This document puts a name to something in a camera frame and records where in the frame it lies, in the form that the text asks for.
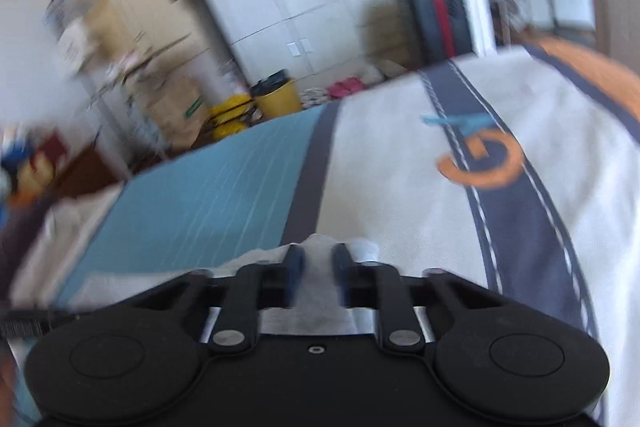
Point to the white sandal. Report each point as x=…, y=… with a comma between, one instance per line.
x=307, y=98
x=322, y=95

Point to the striped bed cover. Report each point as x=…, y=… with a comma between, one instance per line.
x=400, y=167

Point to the yellow plastic bag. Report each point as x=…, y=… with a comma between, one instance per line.
x=230, y=117

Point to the dark red bag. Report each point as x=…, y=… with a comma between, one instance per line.
x=50, y=149

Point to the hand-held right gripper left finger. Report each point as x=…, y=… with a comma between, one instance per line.
x=296, y=274

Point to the pink slipper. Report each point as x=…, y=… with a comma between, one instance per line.
x=337, y=89
x=355, y=84

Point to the light grey sweatshirt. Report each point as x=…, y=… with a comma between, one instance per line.
x=320, y=307

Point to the cream blanket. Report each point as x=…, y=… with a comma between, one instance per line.
x=65, y=232

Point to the pile of plush toys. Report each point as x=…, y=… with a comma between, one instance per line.
x=15, y=157

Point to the black suitcase red stripe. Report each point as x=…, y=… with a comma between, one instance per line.
x=440, y=22

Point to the yellow trash bin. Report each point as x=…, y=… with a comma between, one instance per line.
x=277, y=99

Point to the wooden nightstand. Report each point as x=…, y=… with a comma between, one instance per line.
x=90, y=172

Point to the brown paper bag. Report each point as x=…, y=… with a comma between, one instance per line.
x=175, y=112

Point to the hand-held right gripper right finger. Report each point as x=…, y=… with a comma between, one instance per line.
x=342, y=274

